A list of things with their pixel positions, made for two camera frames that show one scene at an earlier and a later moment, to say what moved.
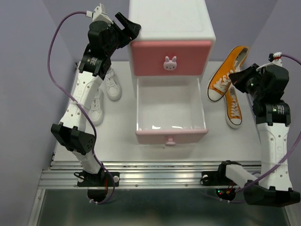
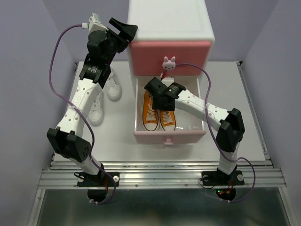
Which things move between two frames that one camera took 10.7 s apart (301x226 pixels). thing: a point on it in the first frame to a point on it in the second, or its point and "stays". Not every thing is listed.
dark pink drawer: [170, 58] stays
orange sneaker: [233, 114] to [168, 120]
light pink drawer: [169, 110] stays
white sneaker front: [96, 113] stays
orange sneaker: [221, 82] to [150, 116]
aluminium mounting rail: [134, 174] stays
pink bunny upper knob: [170, 65] stays
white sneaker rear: [114, 87] stays
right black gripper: [238, 78] to [156, 104]
